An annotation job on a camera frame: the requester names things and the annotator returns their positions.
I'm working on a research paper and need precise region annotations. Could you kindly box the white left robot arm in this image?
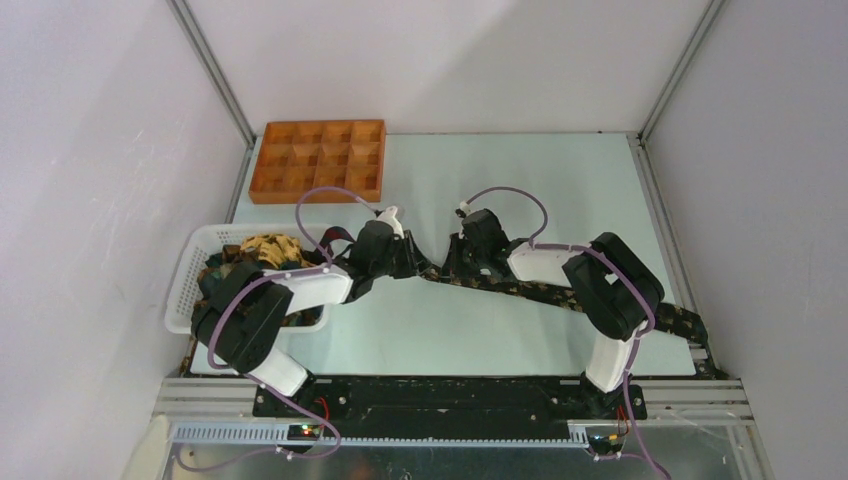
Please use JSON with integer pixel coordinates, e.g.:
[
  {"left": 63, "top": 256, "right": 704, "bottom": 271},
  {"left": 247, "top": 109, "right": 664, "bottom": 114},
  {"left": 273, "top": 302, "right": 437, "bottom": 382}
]
[{"left": 190, "top": 220, "right": 432, "bottom": 417}]

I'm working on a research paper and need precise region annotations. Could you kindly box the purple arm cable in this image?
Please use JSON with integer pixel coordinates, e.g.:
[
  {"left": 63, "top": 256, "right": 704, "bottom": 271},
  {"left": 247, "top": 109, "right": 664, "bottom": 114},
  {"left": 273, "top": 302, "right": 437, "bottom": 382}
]
[
  {"left": 173, "top": 186, "right": 382, "bottom": 473},
  {"left": 457, "top": 186, "right": 672, "bottom": 480}
]

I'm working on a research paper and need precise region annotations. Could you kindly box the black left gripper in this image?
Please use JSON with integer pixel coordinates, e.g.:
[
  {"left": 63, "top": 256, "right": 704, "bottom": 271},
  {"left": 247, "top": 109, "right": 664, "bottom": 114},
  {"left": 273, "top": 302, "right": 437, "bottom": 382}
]
[{"left": 370, "top": 230, "right": 432, "bottom": 279}]

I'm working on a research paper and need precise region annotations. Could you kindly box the green gold patterned tie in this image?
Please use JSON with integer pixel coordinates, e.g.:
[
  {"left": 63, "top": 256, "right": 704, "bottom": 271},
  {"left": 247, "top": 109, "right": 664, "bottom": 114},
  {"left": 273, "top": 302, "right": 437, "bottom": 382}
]
[{"left": 191, "top": 234, "right": 314, "bottom": 322}]

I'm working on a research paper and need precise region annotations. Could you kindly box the dark red striped tie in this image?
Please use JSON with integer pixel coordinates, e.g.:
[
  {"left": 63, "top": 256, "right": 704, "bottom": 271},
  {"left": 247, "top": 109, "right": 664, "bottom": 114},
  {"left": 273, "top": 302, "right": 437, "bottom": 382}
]
[{"left": 316, "top": 226, "right": 354, "bottom": 257}]

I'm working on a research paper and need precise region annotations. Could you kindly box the wooden compartment tray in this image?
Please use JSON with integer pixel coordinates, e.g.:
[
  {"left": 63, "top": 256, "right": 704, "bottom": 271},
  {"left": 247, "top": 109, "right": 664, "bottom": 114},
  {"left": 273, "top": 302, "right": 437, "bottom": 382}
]
[{"left": 248, "top": 119, "right": 386, "bottom": 205}]

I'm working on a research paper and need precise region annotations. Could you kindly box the white plastic basket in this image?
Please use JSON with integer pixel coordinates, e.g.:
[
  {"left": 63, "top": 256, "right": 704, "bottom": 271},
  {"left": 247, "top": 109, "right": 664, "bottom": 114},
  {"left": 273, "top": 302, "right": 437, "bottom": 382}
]
[{"left": 164, "top": 223, "right": 314, "bottom": 335}]

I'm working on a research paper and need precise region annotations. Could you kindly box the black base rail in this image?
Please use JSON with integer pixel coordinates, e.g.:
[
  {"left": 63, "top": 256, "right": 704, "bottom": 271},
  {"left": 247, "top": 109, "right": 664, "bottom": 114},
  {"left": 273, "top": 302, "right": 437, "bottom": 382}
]
[{"left": 295, "top": 375, "right": 647, "bottom": 441}]

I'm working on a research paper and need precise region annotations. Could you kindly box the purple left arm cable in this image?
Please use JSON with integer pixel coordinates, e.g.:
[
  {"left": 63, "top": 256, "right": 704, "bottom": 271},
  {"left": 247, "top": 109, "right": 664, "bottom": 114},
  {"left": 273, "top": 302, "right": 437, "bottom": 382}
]
[{"left": 173, "top": 186, "right": 382, "bottom": 473}]

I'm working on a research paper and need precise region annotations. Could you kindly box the aluminium frame rail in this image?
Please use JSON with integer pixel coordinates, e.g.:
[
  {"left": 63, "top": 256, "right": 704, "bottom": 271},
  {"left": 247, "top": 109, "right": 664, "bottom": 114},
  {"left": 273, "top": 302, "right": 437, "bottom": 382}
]
[{"left": 154, "top": 376, "right": 753, "bottom": 448}]

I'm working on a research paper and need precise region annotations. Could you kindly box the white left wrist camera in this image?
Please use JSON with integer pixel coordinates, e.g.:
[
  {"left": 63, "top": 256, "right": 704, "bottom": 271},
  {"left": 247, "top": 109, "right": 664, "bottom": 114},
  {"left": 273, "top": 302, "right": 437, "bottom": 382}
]
[{"left": 376, "top": 205, "right": 405, "bottom": 238}]

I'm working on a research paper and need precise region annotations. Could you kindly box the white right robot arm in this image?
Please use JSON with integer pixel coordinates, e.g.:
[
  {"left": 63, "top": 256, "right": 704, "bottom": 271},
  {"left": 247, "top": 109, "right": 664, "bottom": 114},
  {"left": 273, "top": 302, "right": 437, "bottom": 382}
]
[{"left": 439, "top": 205, "right": 664, "bottom": 418}]

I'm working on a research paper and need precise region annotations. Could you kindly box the black gold floral tie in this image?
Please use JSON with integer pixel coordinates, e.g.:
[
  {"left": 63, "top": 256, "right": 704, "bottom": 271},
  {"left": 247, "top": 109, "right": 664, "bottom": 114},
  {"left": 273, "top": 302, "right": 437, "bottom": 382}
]
[{"left": 420, "top": 266, "right": 708, "bottom": 347}]

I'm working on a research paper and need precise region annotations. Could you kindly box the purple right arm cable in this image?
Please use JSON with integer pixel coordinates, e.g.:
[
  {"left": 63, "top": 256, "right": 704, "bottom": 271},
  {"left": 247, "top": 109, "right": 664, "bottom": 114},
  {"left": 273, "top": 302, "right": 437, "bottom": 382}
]
[{"left": 457, "top": 186, "right": 672, "bottom": 480}]

